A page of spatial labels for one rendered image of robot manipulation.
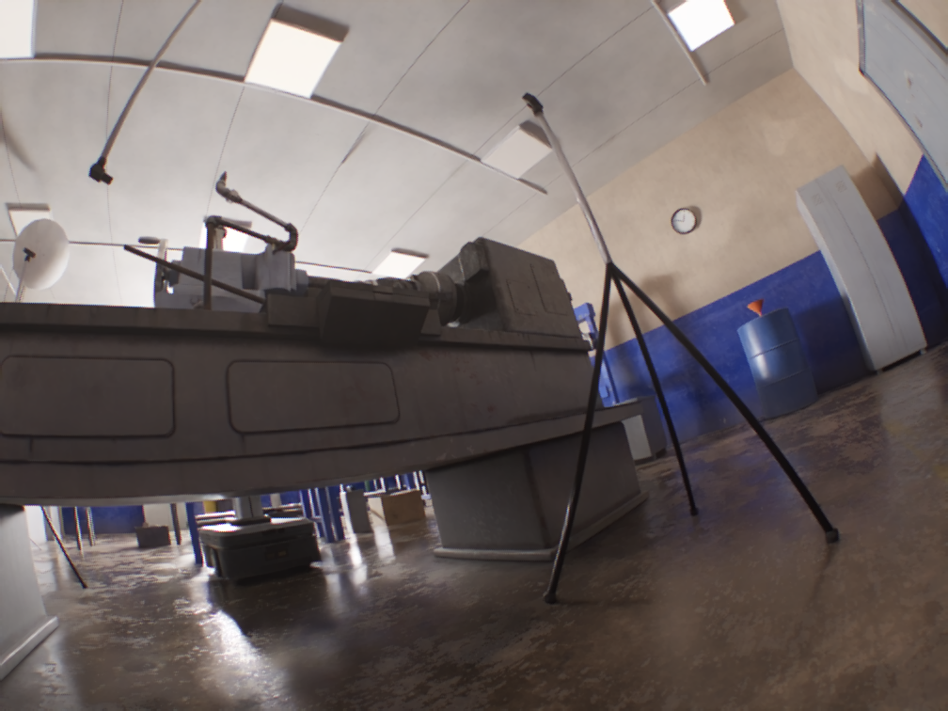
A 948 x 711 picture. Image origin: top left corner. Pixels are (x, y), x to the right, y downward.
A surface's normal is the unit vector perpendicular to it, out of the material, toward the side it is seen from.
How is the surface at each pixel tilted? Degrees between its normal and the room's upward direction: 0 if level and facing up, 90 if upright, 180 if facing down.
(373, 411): 90
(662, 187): 90
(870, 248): 90
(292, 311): 90
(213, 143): 180
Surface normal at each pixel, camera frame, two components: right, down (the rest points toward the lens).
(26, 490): 0.64, -0.35
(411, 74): 0.22, 0.94
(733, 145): -0.73, -0.02
